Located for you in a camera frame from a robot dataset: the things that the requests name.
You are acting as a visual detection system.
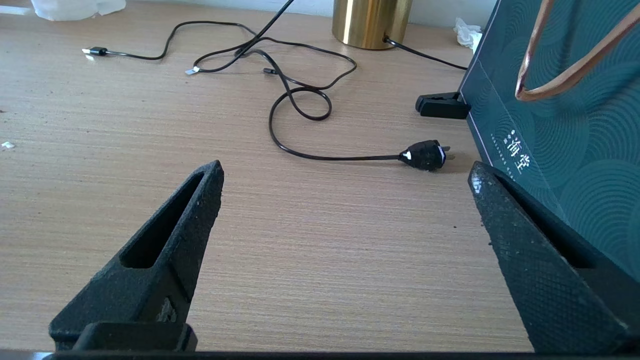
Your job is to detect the black cables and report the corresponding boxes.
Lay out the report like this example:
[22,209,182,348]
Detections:
[235,0,471,172]

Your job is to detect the crumpled white tissue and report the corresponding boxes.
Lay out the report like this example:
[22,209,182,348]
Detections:
[454,17,483,53]

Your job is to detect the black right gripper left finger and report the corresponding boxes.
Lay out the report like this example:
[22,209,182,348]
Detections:
[48,160,225,351]

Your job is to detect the brass desk lamp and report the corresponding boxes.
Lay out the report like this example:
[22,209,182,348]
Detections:
[332,0,414,51]

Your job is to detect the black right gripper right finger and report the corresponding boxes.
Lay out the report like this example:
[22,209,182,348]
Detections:
[467,161,640,355]

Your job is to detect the thin black usb cable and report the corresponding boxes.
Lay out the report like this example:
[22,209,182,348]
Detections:
[81,21,358,122]

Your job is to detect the white toilet paper roll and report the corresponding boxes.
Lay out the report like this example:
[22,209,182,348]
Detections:
[30,0,127,22]

